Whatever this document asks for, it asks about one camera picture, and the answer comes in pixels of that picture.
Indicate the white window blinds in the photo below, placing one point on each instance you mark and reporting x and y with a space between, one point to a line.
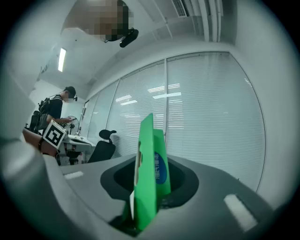
211 117

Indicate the white desk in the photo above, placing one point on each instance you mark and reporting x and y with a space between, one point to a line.
80 141

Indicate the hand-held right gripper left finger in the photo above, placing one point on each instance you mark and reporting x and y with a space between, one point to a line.
89 187

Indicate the black head-mounted camera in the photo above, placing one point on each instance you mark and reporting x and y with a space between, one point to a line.
129 38

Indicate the standing fan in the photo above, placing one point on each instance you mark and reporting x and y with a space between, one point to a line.
71 122

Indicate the green packet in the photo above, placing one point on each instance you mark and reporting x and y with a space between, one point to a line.
146 182

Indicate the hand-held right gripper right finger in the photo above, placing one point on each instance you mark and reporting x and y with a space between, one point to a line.
211 199

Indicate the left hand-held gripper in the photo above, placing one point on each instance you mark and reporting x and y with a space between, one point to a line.
54 134

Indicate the ceiling air vent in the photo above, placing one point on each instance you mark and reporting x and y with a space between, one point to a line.
180 8

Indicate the person's head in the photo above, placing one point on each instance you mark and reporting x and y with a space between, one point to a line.
103 18

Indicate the person's left forearm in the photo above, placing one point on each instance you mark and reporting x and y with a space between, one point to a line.
31 138

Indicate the black office chair with headrest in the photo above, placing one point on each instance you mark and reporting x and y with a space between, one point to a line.
103 150

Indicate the long ceiling light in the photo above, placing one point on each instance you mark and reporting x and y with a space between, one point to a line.
62 59

